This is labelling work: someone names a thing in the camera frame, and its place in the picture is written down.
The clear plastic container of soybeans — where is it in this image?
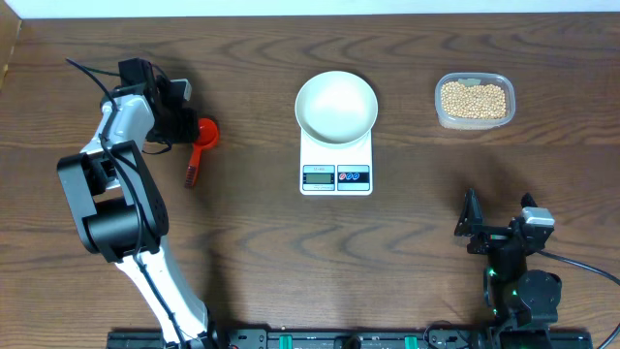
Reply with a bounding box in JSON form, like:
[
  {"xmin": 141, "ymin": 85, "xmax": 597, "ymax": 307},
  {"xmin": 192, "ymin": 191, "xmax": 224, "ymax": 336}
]
[{"xmin": 435, "ymin": 73, "xmax": 516, "ymax": 131}]

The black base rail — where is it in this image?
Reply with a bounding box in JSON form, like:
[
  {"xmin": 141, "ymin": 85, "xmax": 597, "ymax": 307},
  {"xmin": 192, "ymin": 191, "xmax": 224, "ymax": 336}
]
[{"xmin": 105, "ymin": 327, "xmax": 593, "ymax": 349}]

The cream round bowl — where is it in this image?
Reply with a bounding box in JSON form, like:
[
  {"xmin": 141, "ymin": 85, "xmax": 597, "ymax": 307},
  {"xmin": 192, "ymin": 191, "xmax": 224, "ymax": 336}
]
[{"xmin": 294, "ymin": 71, "xmax": 379, "ymax": 147}]

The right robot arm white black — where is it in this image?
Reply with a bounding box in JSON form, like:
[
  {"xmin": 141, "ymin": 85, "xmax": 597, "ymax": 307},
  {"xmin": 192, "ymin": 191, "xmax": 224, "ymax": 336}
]
[{"xmin": 454, "ymin": 189, "xmax": 562, "ymax": 348}]

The white digital kitchen scale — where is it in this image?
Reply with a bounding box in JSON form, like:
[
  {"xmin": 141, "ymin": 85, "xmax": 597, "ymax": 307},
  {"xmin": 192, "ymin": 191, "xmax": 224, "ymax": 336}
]
[{"xmin": 299, "ymin": 131, "xmax": 374, "ymax": 196}]

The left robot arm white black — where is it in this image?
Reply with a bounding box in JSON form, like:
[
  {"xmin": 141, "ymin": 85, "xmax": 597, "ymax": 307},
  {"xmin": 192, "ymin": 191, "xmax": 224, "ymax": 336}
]
[{"xmin": 56, "ymin": 62, "xmax": 228, "ymax": 348}]

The red plastic measuring scoop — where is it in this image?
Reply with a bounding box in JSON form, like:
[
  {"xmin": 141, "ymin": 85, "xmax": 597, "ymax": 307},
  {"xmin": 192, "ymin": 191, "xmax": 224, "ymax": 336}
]
[{"xmin": 185, "ymin": 118, "xmax": 220, "ymax": 188}]

